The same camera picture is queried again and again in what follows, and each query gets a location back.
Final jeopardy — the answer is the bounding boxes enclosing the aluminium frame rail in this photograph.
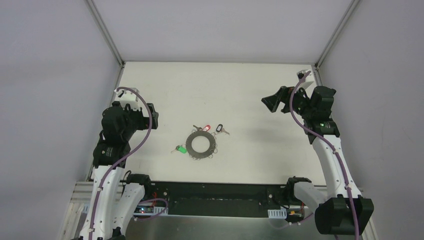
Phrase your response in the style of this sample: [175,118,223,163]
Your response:
[70,181,94,214]

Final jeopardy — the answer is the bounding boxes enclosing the right white cable duct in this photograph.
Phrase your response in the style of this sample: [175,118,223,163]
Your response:
[267,208,287,219]

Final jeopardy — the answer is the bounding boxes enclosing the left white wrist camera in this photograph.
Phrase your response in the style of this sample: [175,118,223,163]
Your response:
[114,88,142,112]

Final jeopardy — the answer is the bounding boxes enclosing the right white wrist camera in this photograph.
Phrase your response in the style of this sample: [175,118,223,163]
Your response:
[296,69,315,90]

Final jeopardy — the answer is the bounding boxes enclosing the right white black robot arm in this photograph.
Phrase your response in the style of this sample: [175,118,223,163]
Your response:
[261,86,374,240]

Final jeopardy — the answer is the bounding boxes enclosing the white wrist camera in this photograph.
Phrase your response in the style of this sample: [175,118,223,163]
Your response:
[296,69,315,90]
[114,88,142,112]

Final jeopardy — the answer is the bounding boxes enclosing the left white cable duct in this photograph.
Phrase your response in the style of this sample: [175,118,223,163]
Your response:
[133,205,168,217]

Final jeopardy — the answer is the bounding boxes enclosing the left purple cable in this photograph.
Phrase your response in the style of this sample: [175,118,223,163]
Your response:
[86,86,170,240]

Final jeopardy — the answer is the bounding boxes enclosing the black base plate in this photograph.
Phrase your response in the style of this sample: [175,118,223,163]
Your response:
[136,181,310,223]

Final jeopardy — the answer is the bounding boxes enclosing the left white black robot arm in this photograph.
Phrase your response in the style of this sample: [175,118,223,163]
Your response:
[77,101,159,240]

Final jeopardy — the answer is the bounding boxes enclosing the white cable duct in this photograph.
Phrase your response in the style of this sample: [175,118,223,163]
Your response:
[133,205,168,217]
[267,208,287,219]

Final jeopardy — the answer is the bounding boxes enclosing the green headed key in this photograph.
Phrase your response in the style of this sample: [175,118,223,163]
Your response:
[171,145,187,154]

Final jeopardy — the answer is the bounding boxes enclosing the red tagged key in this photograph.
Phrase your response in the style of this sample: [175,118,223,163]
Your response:
[193,125,211,132]

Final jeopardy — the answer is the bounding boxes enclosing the black headed key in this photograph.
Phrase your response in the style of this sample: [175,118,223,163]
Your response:
[215,124,230,135]

